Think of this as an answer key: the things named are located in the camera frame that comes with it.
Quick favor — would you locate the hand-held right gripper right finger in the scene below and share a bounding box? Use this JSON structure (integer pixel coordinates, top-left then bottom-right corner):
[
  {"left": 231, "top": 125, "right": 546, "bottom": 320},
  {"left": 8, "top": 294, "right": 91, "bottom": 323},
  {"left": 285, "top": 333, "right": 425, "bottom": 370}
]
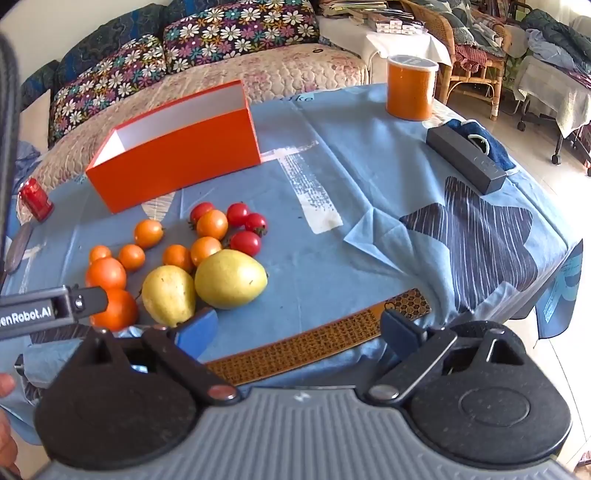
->
[{"left": 366, "top": 308, "right": 515, "bottom": 407}]

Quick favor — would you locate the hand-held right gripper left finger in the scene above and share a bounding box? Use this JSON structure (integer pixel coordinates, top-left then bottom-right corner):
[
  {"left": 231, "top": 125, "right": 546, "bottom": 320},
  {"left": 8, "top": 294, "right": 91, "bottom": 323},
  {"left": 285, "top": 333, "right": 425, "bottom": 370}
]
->
[{"left": 83, "top": 307, "right": 242, "bottom": 407}]

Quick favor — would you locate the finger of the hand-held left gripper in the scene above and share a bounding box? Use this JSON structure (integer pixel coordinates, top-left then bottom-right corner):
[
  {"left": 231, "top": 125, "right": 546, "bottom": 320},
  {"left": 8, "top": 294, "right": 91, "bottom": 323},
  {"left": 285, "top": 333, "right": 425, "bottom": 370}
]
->
[{"left": 62, "top": 286, "right": 110, "bottom": 320}]

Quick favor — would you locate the large orange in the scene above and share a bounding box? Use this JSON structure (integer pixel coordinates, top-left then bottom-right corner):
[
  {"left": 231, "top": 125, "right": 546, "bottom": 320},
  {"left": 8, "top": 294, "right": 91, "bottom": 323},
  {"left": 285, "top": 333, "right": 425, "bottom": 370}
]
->
[
  {"left": 85, "top": 257, "right": 127, "bottom": 291},
  {"left": 90, "top": 288, "right": 139, "bottom": 332}
]

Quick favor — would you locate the yellow pear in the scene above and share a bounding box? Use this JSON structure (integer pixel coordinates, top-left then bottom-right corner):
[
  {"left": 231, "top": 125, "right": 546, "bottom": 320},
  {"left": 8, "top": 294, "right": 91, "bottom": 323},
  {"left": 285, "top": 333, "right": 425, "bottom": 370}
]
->
[{"left": 141, "top": 265, "right": 198, "bottom": 326}]

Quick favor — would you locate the yellow lemon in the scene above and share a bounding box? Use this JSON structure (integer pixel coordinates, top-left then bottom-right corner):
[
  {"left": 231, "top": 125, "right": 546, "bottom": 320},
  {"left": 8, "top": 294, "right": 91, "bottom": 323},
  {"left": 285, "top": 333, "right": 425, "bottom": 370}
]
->
[{"left": 194, "top": 249, "right": 269, "bottom": 310}]

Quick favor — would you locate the small orange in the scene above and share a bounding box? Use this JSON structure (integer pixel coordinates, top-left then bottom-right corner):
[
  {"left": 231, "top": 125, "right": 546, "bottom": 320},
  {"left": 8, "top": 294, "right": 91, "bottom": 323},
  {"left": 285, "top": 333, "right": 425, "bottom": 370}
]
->
[{"left": 89, "top": 209, "right": 230, "bottom": 274}]

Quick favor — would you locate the orange cardboard box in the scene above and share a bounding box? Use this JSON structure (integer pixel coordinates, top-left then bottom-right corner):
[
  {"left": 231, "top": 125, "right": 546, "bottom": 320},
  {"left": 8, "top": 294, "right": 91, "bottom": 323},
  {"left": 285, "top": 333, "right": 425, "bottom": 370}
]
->
[{"left": 85, "top": 79, "right": 262, "bottom": 214}]

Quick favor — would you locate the person's left hand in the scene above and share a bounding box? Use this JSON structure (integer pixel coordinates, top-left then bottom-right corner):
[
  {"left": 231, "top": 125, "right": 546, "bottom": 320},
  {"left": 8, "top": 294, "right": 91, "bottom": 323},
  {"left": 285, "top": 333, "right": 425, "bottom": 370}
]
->
[{"left": 0, "top": 373, "right": 21, "bottom": 480}]

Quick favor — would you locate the grey metal knife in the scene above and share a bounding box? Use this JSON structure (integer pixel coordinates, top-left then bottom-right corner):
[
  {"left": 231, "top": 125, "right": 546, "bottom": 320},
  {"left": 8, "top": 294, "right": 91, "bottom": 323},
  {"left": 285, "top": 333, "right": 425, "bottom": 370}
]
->
[{"left": 4, "top": 222, "right": 33, "bottom": 273}]

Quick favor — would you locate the red drink can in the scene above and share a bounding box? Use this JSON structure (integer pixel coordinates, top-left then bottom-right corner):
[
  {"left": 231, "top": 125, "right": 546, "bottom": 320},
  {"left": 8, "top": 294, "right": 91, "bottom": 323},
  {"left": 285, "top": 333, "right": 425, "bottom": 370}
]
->
[{"left": 17, "top": 178, "right": 55, "bottom": 222}]

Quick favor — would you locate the light blue fabric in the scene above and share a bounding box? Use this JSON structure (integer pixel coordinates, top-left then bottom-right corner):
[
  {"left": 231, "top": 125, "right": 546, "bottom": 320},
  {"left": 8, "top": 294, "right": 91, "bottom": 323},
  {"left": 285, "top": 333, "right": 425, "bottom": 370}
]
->
[{"left": 14, "top": 141, "right": 44, "bottom": 183}]

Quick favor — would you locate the long black box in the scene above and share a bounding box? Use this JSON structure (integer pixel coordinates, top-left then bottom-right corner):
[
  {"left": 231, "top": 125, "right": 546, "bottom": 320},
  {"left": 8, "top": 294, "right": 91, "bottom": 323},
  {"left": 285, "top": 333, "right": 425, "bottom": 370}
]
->
[{"left": 425, "top": 126, "right": 507, "bottom": 195}]

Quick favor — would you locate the beige pillow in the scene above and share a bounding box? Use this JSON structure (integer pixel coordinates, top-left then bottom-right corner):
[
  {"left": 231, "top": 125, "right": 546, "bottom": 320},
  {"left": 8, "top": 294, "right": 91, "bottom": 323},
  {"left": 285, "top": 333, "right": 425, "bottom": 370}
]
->
[{"left": 21, "top": 89, "right": 51, "bottom": 149}]

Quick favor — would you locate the dark blue cloth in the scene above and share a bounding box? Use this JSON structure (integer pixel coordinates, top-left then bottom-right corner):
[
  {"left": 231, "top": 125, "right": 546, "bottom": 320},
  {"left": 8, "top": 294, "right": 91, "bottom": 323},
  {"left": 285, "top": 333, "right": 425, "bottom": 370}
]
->
[{"left": 445, "top": 119, "right": 517, "bottom": 174}]

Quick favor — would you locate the floral daisy cushion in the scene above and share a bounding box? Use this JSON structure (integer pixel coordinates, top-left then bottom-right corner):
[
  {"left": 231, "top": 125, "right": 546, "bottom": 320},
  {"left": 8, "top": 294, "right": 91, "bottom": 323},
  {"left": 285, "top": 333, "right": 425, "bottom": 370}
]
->
[
  {"left": 161, "top": 2, "right": 321, "bottom": 75},
  {"left": 48, "top": 34, "right": 168, "bottom": 146}
]

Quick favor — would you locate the orange cylindrical canister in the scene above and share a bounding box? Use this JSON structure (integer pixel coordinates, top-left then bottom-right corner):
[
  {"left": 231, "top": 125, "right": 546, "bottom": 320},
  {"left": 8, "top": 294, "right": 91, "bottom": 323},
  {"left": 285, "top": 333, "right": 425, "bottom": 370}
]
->
[{"left": 385, "top": 54, "right": 439, "bottom": 121}]

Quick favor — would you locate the rattan chair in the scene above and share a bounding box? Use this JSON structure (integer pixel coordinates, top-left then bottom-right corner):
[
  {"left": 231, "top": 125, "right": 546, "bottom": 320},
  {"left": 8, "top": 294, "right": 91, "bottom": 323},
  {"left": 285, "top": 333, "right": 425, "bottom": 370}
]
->
[{"left": 399, "top": 0, "right": 509, "bottom": 121}]

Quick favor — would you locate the sofa with quilted cover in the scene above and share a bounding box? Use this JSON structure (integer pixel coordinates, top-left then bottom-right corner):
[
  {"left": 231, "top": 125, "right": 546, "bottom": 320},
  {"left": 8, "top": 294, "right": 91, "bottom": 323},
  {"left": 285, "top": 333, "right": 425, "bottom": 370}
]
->
[{"left": 16, "top": 44, "right": 370, "bottom": 217}]

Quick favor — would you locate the office chair with beige cover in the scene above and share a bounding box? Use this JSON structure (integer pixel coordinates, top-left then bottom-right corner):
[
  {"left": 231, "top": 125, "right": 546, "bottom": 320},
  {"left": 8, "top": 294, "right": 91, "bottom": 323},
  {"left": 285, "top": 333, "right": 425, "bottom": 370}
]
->
[{"left": 515, "top": 55, "right": 591, "bottom": 176}]

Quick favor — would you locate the white covered side table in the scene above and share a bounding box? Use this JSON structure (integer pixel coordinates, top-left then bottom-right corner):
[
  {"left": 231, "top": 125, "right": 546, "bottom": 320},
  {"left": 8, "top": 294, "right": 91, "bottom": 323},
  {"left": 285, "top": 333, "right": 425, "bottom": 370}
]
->
[{"left": 318, "top": 16, "right": 453, "bottom": 86}]

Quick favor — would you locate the row of small white boxes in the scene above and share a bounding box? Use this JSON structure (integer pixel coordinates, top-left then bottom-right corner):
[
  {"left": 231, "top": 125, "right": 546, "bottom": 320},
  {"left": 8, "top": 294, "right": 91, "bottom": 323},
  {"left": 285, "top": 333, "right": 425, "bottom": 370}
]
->
[{"left": 375, "top": 18, "right": 426, "bottom": 34}]

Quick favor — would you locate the stack of books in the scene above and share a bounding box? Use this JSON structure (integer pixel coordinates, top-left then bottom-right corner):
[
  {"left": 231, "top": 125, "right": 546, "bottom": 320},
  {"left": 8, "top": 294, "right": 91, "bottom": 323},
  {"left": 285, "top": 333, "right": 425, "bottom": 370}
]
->
[{"left": 318, "top": 0, "right": 389, "bottom": 19}]

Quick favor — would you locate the pile of dark clothes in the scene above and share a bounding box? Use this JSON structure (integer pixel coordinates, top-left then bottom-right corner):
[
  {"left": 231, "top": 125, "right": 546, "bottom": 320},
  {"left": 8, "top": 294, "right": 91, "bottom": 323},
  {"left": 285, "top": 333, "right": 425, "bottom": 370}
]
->
[{"left": 522, "top": 9, "right": 591, "bottom": 79}]

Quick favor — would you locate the brown patterned strap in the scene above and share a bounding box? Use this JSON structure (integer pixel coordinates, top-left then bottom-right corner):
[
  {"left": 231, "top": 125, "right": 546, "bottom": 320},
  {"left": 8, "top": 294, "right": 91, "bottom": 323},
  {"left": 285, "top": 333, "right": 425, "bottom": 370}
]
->
[{"left": 205, "top": 288, "right": 432, "bottom": 386}]

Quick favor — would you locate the black braided cable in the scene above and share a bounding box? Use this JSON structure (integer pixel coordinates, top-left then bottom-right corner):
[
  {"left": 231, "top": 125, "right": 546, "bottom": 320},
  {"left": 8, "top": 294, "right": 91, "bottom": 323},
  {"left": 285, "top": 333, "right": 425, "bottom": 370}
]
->
[{"left": 0, "top": 32, "right": 21, "bottom": 287}]

